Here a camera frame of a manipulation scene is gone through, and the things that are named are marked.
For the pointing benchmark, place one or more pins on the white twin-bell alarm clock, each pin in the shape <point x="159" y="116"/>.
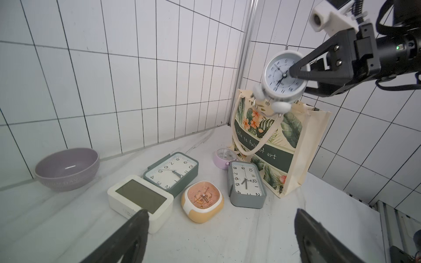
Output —
<point x="278" y="87"/>

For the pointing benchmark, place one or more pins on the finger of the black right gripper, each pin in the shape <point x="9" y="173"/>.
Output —
<point x="327" y="87"/>
<point x="339" y="53"/>

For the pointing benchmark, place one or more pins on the green rectangular alarm clock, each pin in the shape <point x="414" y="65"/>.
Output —
<point x="173" y="173"/>

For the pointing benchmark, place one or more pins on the orange rounded alarm clock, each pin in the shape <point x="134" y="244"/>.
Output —
<point x="202" y="201"/>

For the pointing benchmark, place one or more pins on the cream canvas floral tote bag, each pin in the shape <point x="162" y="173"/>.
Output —
<point x="281" y="146"/>

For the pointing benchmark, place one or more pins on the white digital clock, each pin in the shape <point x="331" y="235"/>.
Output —
<point x="133" y="194"/>

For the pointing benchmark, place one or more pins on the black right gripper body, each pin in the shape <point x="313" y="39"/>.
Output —
<point x="387" y="57"/>

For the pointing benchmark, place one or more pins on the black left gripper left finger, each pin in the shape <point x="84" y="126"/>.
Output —
<point x="127" y="244"/>

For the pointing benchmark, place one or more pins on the lilac round alarm clock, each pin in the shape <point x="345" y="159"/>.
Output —
<point x="223" y="157"/>

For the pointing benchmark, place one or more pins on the purple ceramic bowl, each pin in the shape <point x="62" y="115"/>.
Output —
<point x="68" y="169"/>

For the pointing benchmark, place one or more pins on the grey square alarm clock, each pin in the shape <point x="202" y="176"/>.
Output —
<point x="245" y="186"/>

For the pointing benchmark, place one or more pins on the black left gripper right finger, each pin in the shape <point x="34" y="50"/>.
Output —
<point x="317" y="245"/>

